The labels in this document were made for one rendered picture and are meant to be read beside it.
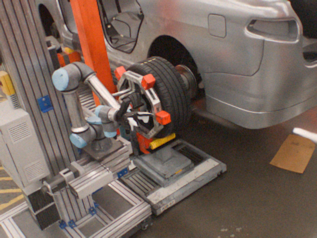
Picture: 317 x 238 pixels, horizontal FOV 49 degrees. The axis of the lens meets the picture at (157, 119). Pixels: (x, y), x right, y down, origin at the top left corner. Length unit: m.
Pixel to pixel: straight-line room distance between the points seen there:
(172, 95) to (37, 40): 1.04
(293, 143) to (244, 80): 1.51
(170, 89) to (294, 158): 1.53
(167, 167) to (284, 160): 1.14
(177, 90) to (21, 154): 1.20
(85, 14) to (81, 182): 1.38
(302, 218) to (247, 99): 1.08
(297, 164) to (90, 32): 2.21
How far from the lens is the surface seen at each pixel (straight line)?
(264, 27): 2.42
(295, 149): 3.71
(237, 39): 2.37
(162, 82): 2.62
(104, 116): 1.99
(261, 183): 3.28
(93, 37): 3.05
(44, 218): 2.76
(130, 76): 2.73
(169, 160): 3.19
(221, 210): 3.02
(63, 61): 5.11
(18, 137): 2.26
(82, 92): 4.80
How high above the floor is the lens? 2.14
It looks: 30 degrees down
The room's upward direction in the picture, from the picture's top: 8 degrees counter-clockwise
